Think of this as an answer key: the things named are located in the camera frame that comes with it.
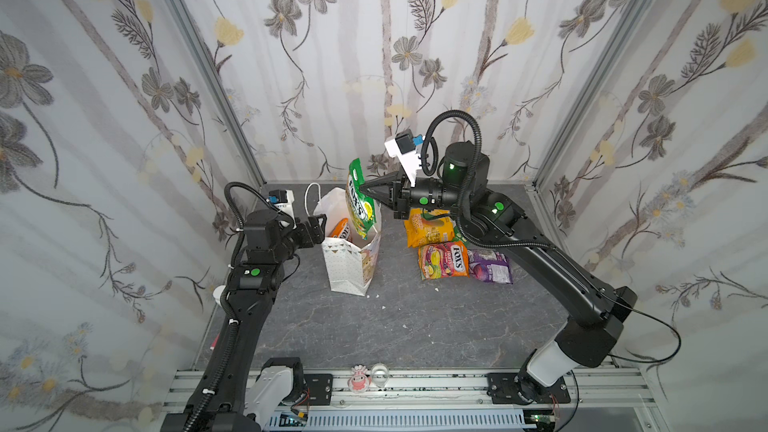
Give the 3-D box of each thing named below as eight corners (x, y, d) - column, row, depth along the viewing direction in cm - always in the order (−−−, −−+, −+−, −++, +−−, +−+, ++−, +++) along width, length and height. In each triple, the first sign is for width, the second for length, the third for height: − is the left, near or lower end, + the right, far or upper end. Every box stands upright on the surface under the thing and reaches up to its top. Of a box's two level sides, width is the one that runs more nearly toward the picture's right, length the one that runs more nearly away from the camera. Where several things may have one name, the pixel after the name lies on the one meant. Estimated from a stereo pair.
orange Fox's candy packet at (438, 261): (419, 279, 95) (420, 274, 93) (417, 247, 103) (418, 241, 100) (469, 279, 96) (472, 274, 93) (463, 247, 103) (466, 241, 101)
